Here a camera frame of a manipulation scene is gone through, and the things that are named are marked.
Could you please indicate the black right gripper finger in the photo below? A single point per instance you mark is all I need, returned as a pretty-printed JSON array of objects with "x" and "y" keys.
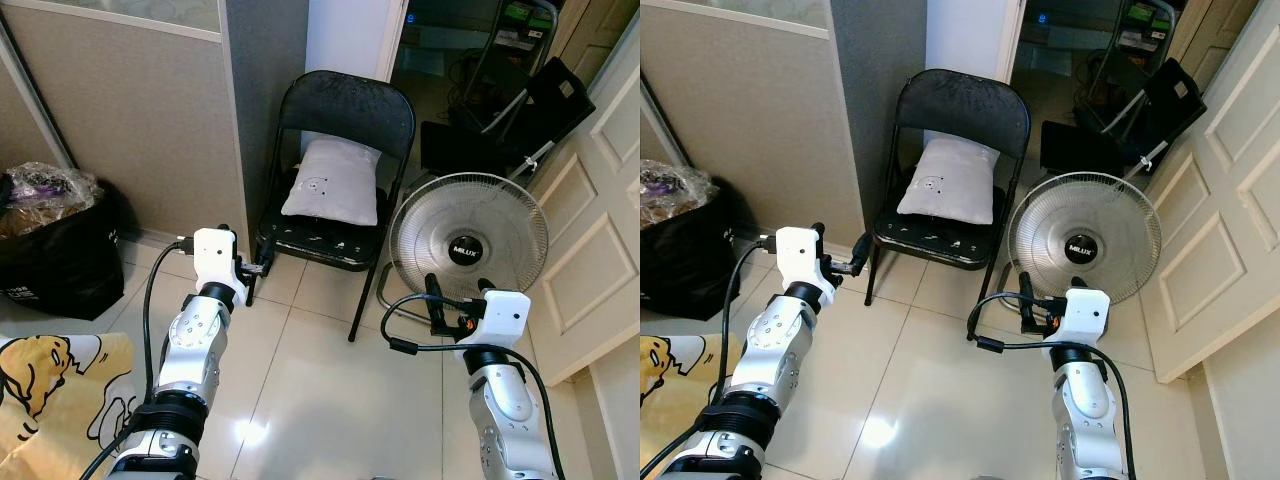
[
  {"x": 486, "y": 287},
  {"x": 436, "y": 300},
  {"x": 1026, "y": 300}
]

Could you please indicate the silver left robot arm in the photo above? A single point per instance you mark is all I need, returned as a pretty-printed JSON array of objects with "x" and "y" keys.
[
  {"x": 775, "y": 345},
  {"x": 190, "y": 345}
]

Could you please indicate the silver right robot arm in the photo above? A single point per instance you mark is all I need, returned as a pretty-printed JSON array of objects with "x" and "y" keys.
[
  {"x": 505, "y": 420},
  {"x": 1085, "y": 420}
]

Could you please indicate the silver Milux floor fan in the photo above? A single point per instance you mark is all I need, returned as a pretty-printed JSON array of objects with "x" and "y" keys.
[
  {"x": 470, "y": 240},
  {"x": 1085, "y": 240}
]

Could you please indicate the white square pillow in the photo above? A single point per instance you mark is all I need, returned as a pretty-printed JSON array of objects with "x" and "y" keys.
[
  {"x": 950, "y": 185},
  {"x": 335, "y": 185}
]

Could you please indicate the white panelled door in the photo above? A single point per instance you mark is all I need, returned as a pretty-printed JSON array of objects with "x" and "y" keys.
[
  {"x": 1220, "y": 200},
  {"x": 590, "y": 200}
]

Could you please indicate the black metal folding chair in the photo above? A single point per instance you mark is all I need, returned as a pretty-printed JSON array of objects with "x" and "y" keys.
[
  {"x": 965, "y": 105},
  {"x": 350, "y": 105}
]

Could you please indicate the crumpled clear plastic wrap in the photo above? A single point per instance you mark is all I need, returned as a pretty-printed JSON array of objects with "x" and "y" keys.
[
  {"x": 670, "y": 195},
  {"x": 45, "y": 195}
]

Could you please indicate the black folded workout bench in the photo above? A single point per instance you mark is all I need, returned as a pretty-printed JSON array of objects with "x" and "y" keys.
[
  {"x": 560, "y": 100},
  {"x": 1170, "y": 100}
]

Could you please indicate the yellow cartoon egg blanket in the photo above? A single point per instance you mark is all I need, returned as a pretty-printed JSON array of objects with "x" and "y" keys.
[
  {"x": 675, "y": 390},
  {"x": 60, "y": 400}
]

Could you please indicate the cluttered metal shelf rack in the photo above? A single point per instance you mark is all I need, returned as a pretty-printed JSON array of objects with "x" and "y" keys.
[
  {"x": 525, "y": 25},
  {"x": 1140, "y": 25}
]

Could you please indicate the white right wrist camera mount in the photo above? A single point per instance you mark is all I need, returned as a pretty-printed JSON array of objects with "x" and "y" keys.
[
  {"x": 500, "y": 315},
  {"x": 1085, "y": 315}
]

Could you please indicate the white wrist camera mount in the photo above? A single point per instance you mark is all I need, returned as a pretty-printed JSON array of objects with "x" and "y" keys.
[
  {"x": 500, "y": 315},
  {"x": 213, "y": 255},
  {"x": 800, "y": 255},
  {"x": 1085, "y": 315}
]

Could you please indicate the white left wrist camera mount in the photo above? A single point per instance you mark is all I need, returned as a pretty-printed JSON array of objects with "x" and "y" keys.
[
  {"x": 213, "y": 255},
  {"x": 800, "y": 255}
]

